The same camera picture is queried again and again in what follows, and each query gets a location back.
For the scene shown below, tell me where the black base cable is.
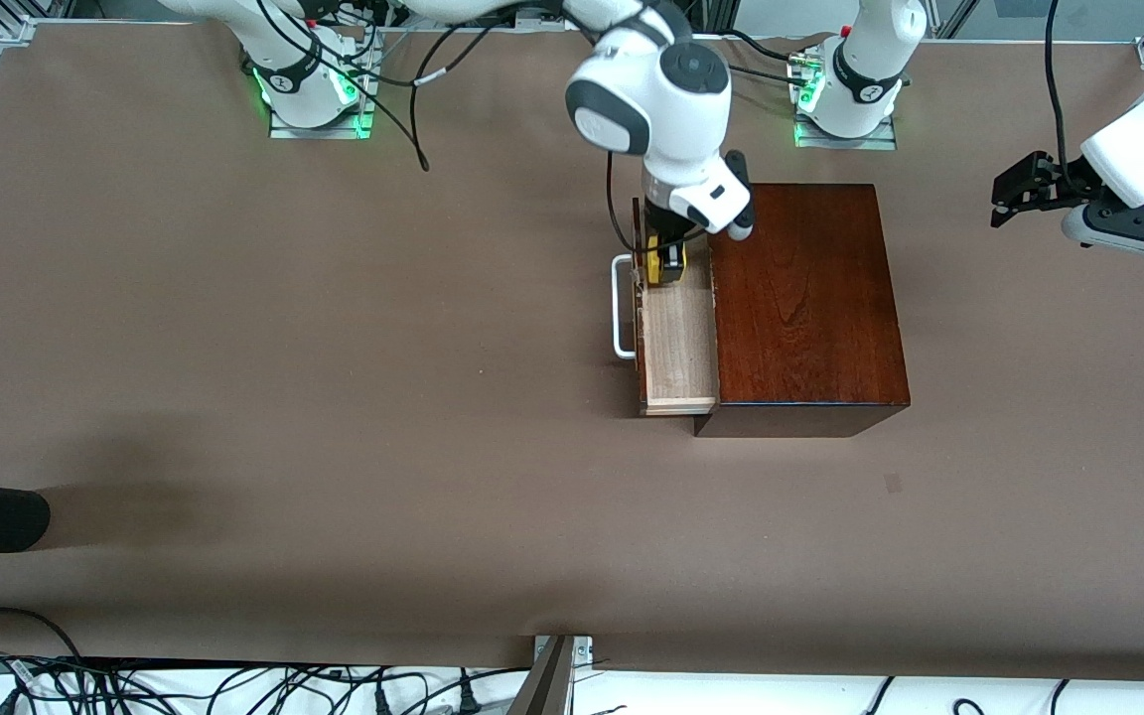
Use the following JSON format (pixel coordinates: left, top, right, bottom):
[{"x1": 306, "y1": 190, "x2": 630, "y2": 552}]
[
  {"x1": 726, "y1": 42, "x2": 811, "y2": 80},
  {"x1": 726, "y1": 28, "x2": 801, "y2": 63}
]

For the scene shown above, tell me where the wooden drawer with white handle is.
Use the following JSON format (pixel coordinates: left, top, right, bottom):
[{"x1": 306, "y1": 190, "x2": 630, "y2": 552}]
[{"x1": 612, "y1": 197, "x2": 722, "y2": 417}]

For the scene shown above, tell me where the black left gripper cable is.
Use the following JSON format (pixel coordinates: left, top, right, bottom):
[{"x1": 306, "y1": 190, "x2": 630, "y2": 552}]
[{"x1": 1042, "y1": 0, "x2": 1077, "y2": 190}]

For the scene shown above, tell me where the yellow block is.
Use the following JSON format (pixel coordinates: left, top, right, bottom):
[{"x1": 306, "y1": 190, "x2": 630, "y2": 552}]
[{"x1": 644, "y1": 234, "x2": 690, "y2": 288}]

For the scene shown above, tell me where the black looping arm cable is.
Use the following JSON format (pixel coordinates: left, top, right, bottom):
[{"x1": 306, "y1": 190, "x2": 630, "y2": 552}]
[{"x1": 254, "y1": 0, "x2": 518, "y2": 173}]

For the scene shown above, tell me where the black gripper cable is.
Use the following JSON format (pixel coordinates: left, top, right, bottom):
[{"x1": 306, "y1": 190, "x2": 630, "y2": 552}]
[
  {"x1": 1042, "y1": 0, "x2": 1077, "y2": 190},
  {"x1": 604, "y1": 147, "x2": 707, "y2": 251}
]

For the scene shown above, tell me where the brown paper table cover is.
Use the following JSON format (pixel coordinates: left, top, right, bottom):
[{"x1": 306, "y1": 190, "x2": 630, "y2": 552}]
[{"x1": 0, "y1": 20, "x2": 1144, "y2": 686}]

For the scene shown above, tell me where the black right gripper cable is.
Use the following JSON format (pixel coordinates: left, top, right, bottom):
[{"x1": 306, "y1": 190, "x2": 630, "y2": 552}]
[{"x1": 604, "y1": 147, "x2": 707, "y2": 251}]

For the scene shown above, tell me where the dark brown wooden cabinet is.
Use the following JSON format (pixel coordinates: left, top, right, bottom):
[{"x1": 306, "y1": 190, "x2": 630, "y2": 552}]
[{"x1": 691, "y1": 183, "x2": 912, "y2": 439}]

